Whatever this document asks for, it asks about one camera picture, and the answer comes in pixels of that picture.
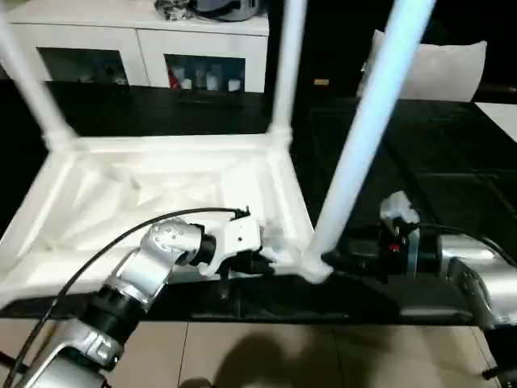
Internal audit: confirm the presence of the white plastic table top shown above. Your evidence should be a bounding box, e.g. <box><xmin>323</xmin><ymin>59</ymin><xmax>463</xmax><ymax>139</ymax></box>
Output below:
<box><xmin>0</xmin><ymin>131</ymin><xmax>334</xmax><ymax>301</ymax></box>

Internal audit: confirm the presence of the black left robot foot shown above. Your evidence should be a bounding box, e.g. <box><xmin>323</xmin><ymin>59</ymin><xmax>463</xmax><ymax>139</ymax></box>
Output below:
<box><xmin>179</xmin><ymin>376</ymin><xmax>215</xmax><ymax>388</ymax></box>

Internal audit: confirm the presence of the white flat board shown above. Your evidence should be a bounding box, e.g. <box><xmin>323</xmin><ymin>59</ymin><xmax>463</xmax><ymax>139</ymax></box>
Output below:
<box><xmin>475</xmin><ymin>101</ymin><xmax>517</xmax><ymax>142</ymax></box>

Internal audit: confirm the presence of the white pillow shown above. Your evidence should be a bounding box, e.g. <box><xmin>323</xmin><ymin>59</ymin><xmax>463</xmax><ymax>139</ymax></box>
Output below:
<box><xmin>359</xmin><ymin>28</ymin><xmax>488</xmax><ymax>102</ymax></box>

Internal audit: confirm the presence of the black box with gold label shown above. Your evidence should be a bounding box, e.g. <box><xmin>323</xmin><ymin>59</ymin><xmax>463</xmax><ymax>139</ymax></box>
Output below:
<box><xmin>298</xmin><ymin>0</ymin><xmax>389</xmax><ymax>100</ymax></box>

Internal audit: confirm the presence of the grey round pot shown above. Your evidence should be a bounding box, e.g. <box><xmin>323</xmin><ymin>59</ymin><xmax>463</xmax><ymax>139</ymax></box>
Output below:
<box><xmin>191</xmin><ymin>0</ymin><xmax>270</xmax><ymax>21</ymax></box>

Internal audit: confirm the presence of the white glass-door cabinet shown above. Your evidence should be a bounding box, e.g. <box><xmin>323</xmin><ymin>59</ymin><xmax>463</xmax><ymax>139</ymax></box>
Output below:
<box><xmin>7</xmin><ymin>0</ymin><xmax>271</xmax><ymax>94</ymax></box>

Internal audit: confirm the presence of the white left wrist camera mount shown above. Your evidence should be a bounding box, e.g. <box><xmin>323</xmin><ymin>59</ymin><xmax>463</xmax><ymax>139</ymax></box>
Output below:
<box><xmin>197</xmin><ymin>217</ymin><xmax>263</xmax><ymax>280</ymax></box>

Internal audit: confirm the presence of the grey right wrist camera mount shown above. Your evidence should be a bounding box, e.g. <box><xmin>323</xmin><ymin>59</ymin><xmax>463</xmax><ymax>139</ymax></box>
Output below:
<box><xmin>379</xmin><ymin>192</ymin><xmax>423</xmax><ymax>276</ymax></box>

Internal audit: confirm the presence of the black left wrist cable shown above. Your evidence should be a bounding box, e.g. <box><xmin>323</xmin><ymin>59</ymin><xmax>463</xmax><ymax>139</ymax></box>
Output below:
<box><xmin>7</xmin><ymin>205</ymin><xmax>250</xmax><ymax>388</ymax></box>

